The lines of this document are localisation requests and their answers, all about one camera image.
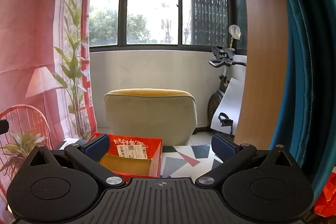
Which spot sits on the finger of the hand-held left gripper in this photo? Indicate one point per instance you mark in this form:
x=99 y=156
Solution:
x=3 y=127

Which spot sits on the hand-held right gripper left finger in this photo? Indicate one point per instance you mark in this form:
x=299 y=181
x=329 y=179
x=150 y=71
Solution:
x=97 y=148

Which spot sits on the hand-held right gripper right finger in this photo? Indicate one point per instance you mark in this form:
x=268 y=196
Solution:
x=223 y=148

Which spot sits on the red strawberry print box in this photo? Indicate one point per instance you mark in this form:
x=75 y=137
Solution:
x=136 y=146

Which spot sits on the exercise bike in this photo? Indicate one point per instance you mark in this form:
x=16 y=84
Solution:
x=214 y=106

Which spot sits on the white board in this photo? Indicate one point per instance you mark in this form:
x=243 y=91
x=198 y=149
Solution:
x=231 y=98

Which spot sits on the beige upholstered chair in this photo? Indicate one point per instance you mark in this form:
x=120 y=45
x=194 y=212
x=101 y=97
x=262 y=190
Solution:
x=149 y=116

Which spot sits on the wooden panel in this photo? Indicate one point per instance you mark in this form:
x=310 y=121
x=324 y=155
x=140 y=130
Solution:
x=262 y=56

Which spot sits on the pink printed backdrop cloth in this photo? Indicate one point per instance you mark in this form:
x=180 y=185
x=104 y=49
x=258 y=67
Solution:
x=31 y=29

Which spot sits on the red plastic bag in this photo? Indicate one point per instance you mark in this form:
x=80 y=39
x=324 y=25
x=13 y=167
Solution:
x=328 y=200

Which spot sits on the white lamp ornament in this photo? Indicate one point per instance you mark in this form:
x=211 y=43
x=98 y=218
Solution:
x=234 y=31

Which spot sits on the teal curtain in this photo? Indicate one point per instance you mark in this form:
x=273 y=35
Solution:
x=309 y=56

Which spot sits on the black framed window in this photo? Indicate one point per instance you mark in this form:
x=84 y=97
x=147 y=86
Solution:
x=147 y=3

